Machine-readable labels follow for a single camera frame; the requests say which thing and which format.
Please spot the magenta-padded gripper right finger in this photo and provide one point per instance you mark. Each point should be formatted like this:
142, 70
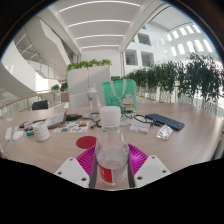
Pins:
151, 170

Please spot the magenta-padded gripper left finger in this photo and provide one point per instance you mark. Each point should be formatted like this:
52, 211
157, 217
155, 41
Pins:
71, 170

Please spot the clear red-labelled water bottle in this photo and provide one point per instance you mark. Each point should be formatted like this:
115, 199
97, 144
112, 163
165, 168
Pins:
111, 150

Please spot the clear plastic packet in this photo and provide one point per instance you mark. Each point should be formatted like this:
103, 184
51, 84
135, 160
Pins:
164, 132

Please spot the colourful sticker sheet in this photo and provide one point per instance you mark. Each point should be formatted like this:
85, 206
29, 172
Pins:
71, 127

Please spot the white flat packet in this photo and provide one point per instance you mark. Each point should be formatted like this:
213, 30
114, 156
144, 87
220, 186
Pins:
140, 127

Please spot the white grid-pattern mug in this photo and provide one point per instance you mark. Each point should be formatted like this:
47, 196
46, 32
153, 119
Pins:
41, 131

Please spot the black power adapter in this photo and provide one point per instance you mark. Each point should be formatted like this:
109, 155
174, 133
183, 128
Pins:
73, 117

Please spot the small blue-green pack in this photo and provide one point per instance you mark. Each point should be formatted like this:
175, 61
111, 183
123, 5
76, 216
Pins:
30, 133

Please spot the black notebook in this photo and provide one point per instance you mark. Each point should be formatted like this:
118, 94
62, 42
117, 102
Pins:
38, 122

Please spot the white computer mouse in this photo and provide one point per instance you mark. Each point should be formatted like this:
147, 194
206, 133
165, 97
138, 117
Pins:
17, 135

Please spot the white chair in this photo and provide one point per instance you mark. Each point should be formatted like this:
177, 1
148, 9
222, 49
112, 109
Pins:
78, 100

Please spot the black chair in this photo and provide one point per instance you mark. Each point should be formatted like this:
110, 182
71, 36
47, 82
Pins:
40, 105

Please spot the white power strip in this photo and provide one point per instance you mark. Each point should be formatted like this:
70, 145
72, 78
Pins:
8, 134

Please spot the clear white-lidded sports bottle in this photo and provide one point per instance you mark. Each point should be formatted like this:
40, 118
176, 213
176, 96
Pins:
93, 100

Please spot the green cat-print tote bag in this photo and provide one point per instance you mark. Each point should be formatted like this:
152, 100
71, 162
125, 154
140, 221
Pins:
118, 95

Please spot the green plants in brown planter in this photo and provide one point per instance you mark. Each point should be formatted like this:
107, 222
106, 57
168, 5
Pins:
63, 88

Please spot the glass railing with wooden handrail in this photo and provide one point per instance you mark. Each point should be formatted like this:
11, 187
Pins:
20, 101

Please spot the white cabinet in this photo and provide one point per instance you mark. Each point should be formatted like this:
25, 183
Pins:
87, 81

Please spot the row of green hedge plants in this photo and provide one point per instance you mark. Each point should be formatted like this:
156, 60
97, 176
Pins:
186, 76

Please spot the green plants atop cabinet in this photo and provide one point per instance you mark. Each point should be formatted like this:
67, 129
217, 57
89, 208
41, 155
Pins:
88, 64

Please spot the ceiling strip lights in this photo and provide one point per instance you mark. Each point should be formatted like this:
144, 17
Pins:
100, 21

